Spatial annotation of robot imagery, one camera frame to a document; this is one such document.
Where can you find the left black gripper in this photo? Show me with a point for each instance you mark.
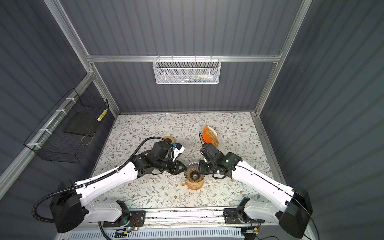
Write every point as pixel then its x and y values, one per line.
pixel 177 166

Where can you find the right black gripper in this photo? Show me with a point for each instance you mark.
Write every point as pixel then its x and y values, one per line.
pixel 202 169

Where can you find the wooden dripper ring stand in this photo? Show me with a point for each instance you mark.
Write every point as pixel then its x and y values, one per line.
pixel 194 177

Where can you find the orange glass carafe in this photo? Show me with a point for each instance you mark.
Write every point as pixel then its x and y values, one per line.
pixel 193 185

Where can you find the orange coffee filter box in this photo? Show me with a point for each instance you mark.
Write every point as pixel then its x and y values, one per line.
pixel 205 136

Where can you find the brown paper coffee filters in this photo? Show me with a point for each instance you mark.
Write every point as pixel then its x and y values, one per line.
pixel 213 136

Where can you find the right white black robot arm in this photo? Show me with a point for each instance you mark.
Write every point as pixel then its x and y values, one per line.
pixel 291 208

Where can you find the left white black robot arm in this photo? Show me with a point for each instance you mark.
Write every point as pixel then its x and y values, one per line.
pixel 74 204

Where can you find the pens in white basket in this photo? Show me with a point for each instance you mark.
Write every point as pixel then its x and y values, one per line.
pixel 200 79

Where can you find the yellow marker in black basket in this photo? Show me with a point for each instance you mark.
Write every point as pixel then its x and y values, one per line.
pixel 101 116

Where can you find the black pad in side basket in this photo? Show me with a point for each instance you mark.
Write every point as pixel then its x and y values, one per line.
pixel 83 124

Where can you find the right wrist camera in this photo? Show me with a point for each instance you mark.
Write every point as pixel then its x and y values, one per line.
pixel 209 151

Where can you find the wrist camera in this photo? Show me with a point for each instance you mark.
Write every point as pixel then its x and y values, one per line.
pixel 177 150
pixel 209 151

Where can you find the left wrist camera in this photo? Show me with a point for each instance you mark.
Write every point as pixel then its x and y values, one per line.
pixel 177 150

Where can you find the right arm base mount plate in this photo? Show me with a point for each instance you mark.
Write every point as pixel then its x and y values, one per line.
pixel 233 216

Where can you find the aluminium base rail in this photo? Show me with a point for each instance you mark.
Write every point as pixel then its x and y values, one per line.
pixel 192 216

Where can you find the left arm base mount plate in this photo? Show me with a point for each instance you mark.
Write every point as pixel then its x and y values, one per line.
pixel 133 219

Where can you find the white wire wall basket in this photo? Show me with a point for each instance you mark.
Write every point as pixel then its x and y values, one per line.
pixel 168 73

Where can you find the black wire side basket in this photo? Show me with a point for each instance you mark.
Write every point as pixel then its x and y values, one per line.
pixel 67 134

